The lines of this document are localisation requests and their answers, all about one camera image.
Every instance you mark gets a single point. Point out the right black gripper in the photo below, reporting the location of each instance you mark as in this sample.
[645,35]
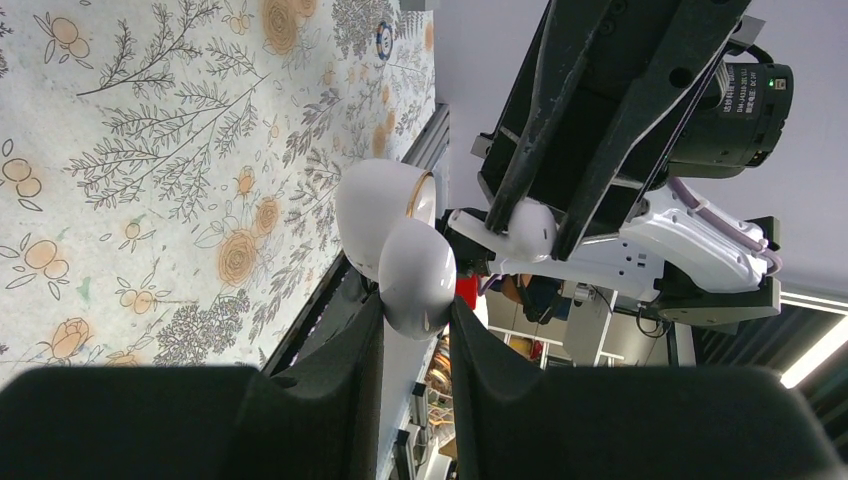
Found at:
[614,99]

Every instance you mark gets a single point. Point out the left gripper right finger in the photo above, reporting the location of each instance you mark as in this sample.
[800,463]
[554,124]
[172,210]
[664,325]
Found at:
[515,420]

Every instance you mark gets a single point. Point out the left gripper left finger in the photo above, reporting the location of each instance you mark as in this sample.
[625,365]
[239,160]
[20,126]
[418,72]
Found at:
[321,417]

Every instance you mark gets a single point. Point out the white earbud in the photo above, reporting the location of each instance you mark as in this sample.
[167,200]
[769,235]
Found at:
[529,235]

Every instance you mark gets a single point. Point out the white earbud case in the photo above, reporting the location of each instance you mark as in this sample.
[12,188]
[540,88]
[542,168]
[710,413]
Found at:
[385,214]

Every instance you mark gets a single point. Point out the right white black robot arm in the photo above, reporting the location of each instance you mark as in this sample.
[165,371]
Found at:
[680,259]

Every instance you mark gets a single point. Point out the floral table mat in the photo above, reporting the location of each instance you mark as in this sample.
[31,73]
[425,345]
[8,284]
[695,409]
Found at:
[169,168]

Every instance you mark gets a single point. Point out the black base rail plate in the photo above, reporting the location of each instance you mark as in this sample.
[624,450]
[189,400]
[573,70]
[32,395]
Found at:
[339,293]

